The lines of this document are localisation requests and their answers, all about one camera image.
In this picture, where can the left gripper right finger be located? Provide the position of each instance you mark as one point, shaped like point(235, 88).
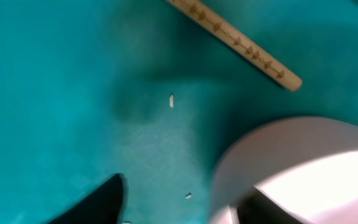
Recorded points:
point(256, 208)

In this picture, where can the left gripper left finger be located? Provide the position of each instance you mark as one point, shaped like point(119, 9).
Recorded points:
point(102, 206)

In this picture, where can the wooden chopstick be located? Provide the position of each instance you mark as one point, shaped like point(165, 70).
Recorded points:
point(240, 43)

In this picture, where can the pink bowl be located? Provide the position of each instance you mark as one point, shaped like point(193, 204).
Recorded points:
point(307, 165)

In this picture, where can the teal serving tray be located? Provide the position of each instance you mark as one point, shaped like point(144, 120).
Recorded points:
point(92, 88)

